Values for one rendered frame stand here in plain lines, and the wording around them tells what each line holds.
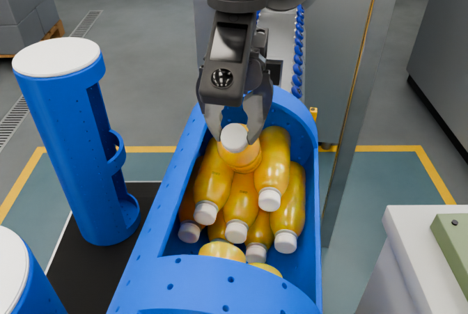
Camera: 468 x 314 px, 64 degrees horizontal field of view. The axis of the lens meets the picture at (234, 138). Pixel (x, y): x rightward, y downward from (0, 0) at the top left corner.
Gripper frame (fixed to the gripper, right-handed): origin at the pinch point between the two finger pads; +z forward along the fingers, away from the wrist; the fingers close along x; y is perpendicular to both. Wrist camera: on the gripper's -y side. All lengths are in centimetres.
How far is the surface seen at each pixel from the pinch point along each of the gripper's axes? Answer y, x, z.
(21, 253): -9.0, 36.4, 23.7
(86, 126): 54, 60, 45
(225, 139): -0.7, 1.0, -0.2
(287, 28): 123, -5, 33
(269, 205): 3.0, -5.9, 16.6
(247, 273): -18.2, -4.4, 4.4
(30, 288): -13.8, 32.4, 25.7
